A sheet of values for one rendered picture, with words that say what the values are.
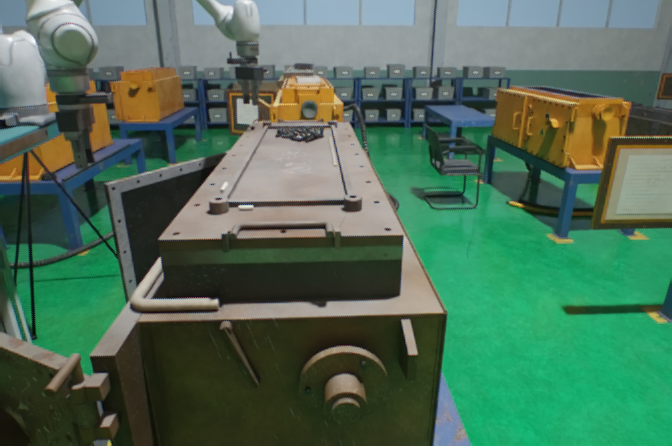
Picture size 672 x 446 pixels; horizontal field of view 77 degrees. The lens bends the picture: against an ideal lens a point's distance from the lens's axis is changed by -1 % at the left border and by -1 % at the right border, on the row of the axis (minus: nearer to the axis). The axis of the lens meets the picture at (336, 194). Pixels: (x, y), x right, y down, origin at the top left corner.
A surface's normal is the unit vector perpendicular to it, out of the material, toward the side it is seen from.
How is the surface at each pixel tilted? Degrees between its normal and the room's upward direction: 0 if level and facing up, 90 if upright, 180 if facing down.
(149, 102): 90
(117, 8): 90
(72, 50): 94
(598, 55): 90
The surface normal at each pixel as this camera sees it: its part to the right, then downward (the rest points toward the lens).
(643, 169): 0.04, 0.33
